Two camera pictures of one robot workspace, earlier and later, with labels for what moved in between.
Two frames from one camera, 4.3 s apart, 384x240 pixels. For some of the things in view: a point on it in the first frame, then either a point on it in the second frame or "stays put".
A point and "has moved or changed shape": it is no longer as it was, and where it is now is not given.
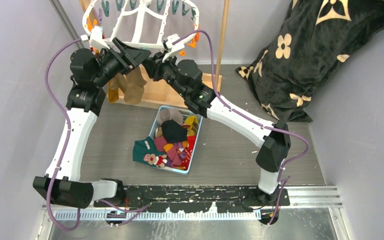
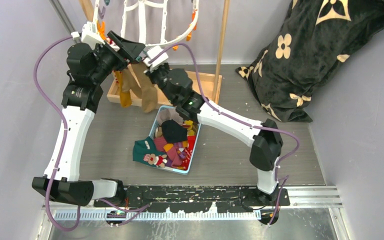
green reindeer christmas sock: (144, 151) stays put
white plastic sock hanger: (157, 24) has moved or changed shape
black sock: (173, 132) stays put
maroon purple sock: (174, 155) stays put
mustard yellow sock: (113, 93) → (125, 97)
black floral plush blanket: (316, 32) stays put
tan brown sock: (135, 84) → (148, 90)
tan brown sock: (119, 81) → (128, 82)
